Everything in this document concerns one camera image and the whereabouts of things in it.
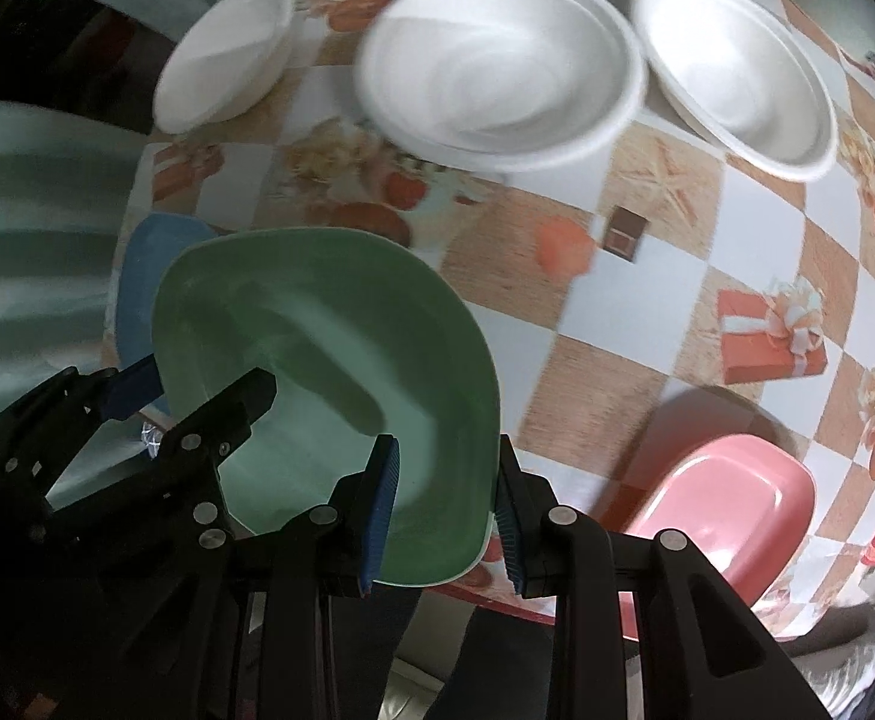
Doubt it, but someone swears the checkered patterned tablecloth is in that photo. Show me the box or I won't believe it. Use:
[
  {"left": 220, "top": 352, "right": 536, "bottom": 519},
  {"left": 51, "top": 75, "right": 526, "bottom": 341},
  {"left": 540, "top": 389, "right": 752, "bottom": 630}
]
[{"left": 125, "top": 0, "right": 875, "bottom": 639}]

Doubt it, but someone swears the large white foam bowl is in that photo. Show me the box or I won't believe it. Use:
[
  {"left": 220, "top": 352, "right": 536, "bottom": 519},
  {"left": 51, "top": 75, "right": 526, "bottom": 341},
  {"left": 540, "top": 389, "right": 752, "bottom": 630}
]
[{"left": 354, "top": 0, "right": 647, "bottom": 174}]

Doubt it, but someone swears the small white foam bowl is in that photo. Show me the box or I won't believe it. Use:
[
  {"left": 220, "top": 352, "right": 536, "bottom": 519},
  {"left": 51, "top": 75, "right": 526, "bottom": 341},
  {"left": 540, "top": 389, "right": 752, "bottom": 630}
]
[{"left": 152, "top": 0, "right": 296, "bottom": 135}]

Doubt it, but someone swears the pink square plate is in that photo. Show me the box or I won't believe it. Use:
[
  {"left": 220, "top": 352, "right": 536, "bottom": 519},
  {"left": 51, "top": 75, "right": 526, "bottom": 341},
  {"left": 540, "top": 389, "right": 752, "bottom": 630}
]
[{"left": 623, "top": 434, "right": 816, "bottom": 605}]

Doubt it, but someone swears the green square plate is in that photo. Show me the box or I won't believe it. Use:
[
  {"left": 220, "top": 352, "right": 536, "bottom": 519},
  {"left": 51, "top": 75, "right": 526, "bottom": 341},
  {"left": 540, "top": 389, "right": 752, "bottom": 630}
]
[{"left": 151, "top": 227, "right": 501, "bottom": 589}]

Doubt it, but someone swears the pale green curtain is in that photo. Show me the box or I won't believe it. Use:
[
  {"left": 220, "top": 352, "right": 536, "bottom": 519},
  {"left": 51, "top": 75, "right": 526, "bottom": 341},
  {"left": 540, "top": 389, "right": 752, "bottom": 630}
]
[{"left": 0, "top": 0, "right": 216, "bottom": 411}]

